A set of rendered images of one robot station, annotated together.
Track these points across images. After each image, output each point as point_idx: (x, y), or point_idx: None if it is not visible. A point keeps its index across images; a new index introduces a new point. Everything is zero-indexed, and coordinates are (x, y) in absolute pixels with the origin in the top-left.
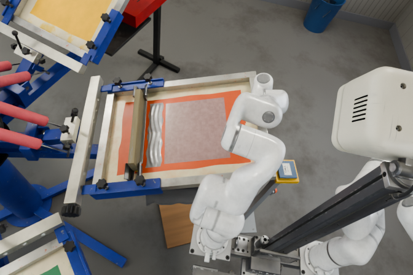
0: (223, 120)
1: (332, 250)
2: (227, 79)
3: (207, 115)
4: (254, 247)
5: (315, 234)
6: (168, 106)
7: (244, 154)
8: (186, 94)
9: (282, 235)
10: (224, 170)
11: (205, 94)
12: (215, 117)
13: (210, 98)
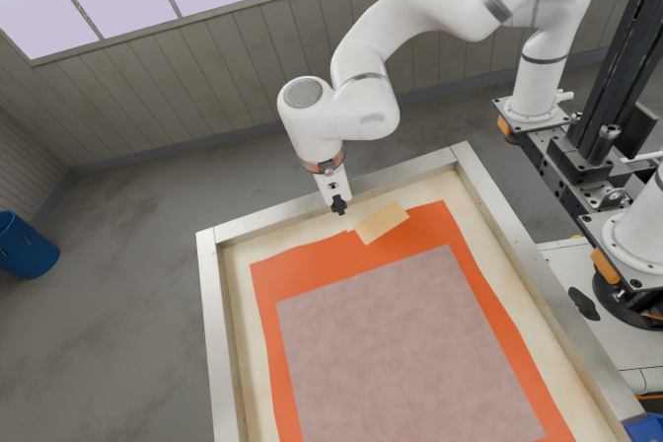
0: (347, 286)
1: (564, 43)
2: (221, 299)
3: (339, 335)
4: (602, 166)
5: None
6: None
7: None
8: (273, 433)
9: (643, 58)
10: (485, 249)
11: (269, 362)
12: (343, 310)
13: (282, 341)
